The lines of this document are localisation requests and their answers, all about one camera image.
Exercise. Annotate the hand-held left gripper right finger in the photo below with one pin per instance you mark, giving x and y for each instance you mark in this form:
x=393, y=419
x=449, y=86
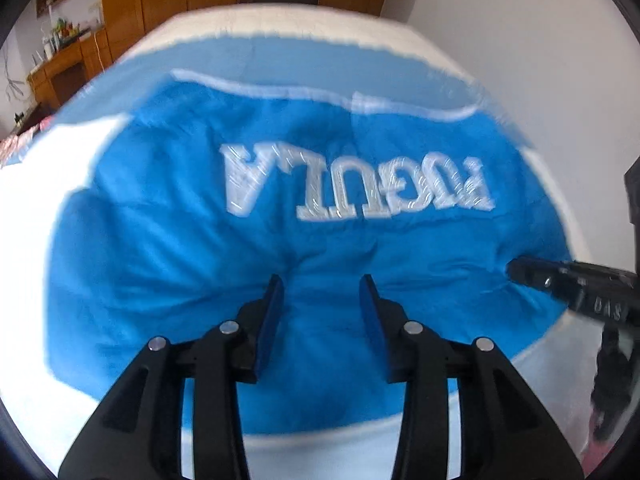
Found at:
x=370, y=320

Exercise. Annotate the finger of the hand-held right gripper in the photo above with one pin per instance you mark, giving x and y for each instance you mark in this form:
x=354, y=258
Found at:
x=537, y=274

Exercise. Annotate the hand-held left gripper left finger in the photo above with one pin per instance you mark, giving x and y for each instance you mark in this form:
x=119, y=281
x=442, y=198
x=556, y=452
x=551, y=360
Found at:
x=270, y=320

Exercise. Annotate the blue quilted jacket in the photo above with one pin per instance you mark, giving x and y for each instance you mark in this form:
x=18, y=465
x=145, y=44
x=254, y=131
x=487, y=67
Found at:
x=200, y=260

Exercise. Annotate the pink floral bedspread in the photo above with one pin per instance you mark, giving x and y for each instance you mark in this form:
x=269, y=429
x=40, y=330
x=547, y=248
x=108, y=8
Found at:
x=22, y=142

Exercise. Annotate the wooden desk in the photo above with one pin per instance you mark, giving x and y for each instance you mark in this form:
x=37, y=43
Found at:
x=65, y=70

